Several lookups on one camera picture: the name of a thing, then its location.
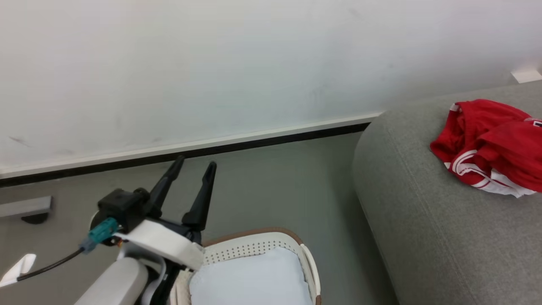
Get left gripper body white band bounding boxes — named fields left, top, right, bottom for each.
left=113, top=219, right=206, bottom=272

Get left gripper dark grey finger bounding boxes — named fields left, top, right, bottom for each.
left=145, top=155, right=185, bottom=219
left=182, top=161, right=217, bottom=232

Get red and white shirt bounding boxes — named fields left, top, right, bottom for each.
left=430, top=99, right=542, bottom=198

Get white laundry basket brown rim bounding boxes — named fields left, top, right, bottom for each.
left=169, top=227, right=322, bottom=305

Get light blue clothing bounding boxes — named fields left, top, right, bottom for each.
left=189, top=247, right=314, bottom=305

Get white skirting board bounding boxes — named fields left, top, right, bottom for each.
left=0, top=112, right=384, bottom=187

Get grey bar with black foot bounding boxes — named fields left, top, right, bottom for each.
left=0, top=196, right=52, bottom=224

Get white paper tag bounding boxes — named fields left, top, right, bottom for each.
left=0, top=253, right=37, bottom=288

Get grey fabric sofa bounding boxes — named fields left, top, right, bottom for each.
left=351, top=80, right=542, bottom=305

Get teal cable connector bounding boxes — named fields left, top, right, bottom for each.
left=80, top=217, right=119, bottom=254

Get thin black cable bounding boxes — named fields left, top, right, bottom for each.
left=17, top=248, right=85, bottom=281

